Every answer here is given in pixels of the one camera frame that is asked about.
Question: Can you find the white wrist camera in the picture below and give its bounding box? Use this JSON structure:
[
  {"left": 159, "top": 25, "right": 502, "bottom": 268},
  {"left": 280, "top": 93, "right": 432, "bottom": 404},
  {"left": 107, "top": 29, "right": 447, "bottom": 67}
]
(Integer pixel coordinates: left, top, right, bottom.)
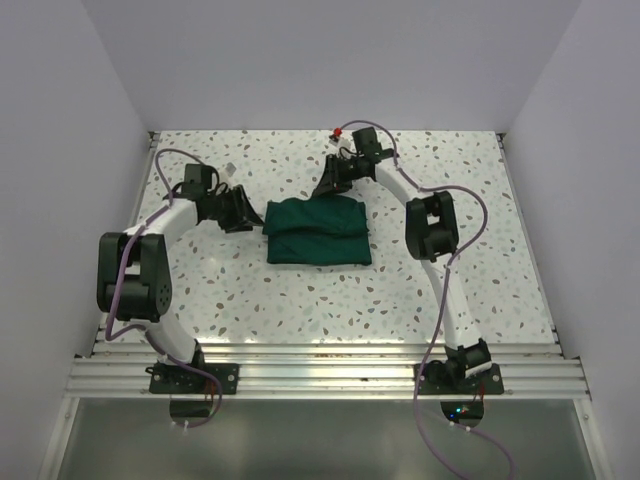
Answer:
[
  {"left": 329, "top": 128, "right": 353, "bottom": 155},
  {"left": 225, "top": 162, "right": 236, "bottom": 176}
]

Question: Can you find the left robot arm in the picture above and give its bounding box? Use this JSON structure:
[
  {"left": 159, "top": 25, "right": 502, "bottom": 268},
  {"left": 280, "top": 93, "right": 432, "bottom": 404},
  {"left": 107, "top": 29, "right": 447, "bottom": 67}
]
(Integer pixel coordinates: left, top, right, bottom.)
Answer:
[{"left": 97, "top": 163, "right": 264, "bottom": 393}]

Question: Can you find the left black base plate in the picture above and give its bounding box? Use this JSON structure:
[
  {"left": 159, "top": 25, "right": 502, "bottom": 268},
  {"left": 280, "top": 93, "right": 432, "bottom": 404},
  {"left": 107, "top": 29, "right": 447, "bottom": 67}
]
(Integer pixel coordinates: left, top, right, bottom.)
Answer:
[{"left": 145, "top": 362, "right": 240, "bottom": 395}]

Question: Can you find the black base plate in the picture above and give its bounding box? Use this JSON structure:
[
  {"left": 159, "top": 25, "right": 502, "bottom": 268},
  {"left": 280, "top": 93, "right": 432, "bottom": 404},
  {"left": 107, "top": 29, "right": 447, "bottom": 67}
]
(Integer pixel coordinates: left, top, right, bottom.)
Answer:
[
  {"left": 145, "top": 362, "right": 240, "bottom": 395},
  {"left": 413, "top": 360, "right": 505, "bottom": 396}
]

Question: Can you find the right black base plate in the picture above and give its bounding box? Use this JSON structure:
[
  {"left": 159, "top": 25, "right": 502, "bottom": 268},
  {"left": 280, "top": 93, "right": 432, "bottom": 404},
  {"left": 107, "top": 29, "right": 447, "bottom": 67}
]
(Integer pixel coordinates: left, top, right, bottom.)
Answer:
[{"left": 413, "top": 360, "right": 505, "bottom": 396}]

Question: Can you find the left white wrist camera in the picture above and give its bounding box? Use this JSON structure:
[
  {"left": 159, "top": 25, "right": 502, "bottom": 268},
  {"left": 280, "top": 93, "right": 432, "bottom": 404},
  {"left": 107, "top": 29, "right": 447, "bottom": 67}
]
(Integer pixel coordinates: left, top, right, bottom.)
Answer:
[{"left": 225, "top": 162, "right": 236, "bottom": 176}]

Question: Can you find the green surgical cloth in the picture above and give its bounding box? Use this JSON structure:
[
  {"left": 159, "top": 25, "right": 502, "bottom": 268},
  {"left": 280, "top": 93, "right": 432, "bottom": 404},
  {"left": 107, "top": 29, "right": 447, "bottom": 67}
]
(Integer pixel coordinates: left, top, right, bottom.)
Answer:
[{"left": 262, "top": 195, "right": 372, "bottom": 267}]

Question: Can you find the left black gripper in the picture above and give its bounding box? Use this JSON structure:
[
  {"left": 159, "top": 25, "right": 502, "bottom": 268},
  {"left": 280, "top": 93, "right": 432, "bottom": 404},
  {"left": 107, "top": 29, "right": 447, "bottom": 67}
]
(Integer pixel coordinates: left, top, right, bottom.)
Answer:
[{"left": 208, "top": 184, "right": 263, "bottom": 233}]

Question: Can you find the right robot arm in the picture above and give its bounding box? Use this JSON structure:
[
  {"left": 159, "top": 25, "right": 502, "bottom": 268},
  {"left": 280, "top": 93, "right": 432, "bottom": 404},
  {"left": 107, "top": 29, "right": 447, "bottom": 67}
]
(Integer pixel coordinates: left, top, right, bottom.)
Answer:
[{"left": 312, "top": 126, "right": 492, "bottom": 393}]

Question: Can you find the aluminium mounting rail frame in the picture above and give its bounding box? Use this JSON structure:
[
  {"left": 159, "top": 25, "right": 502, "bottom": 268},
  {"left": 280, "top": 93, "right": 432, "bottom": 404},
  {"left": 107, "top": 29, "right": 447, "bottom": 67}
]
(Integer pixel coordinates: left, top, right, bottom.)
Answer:
[{"left": 42, "top": 131, "right": 612, "bottom": 479}]

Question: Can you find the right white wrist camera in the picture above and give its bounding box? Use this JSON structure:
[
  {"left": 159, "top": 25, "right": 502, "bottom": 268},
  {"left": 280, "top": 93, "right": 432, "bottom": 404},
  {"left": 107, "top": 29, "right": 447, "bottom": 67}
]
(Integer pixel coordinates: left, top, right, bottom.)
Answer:
[{"left": 329, "top": 128, "right": 353, "bottom": 155}]

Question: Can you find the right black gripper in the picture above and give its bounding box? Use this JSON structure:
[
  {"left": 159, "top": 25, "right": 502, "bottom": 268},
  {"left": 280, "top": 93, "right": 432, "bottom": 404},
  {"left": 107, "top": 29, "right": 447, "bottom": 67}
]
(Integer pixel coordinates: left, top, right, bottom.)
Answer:
[{"left": 314, "top": 153, "right": 363, "bottom": 197}]

